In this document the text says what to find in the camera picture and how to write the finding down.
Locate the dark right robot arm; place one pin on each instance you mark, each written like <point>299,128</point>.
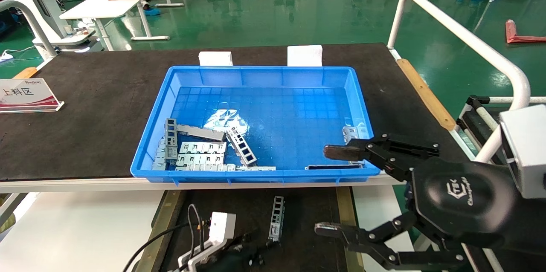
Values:
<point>529,238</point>

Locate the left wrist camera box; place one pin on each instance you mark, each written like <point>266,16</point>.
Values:
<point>222,225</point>

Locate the stacked grey metal brackets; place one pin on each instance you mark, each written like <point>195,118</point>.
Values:
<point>160,157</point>

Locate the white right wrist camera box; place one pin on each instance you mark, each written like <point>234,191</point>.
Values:
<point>527,148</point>

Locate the long grey metal bracket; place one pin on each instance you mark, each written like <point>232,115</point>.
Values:
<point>200,132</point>

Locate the red floor object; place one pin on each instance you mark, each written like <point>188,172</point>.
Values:
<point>511,31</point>

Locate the wooden table edge strip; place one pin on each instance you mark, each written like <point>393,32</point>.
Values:
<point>25,73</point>
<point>426,95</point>

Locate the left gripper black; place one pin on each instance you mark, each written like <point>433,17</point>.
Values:
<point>234,261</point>

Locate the acrylic sign stand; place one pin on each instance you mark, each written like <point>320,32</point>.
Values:
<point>25,93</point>

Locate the flat grey metal bracket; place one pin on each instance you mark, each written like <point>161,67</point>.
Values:
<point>204,168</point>
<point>200,160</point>
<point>256,168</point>
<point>202,148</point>

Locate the blue plastic parts bin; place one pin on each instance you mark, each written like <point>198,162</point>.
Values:
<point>277,105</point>

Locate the white tube guard rail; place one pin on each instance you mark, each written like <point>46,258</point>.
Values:
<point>45,37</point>
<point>452,24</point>

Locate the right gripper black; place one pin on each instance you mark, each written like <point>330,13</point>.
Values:
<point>465,199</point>

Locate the black table mat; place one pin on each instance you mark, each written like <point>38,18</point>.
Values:
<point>106,71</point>

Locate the white background work table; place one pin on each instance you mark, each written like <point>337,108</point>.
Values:
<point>102,7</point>

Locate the black container tray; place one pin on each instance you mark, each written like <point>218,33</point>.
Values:
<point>307,221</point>

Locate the slotted grey metal bracket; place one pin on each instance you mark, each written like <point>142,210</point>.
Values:
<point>349,132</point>

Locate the white power strip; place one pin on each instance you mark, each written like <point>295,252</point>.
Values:
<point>6,56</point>

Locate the black cart frame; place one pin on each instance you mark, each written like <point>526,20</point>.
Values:
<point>469,122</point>

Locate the grey metal ladder part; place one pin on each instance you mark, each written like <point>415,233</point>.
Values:
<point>171,151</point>
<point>274,233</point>
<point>232,135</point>

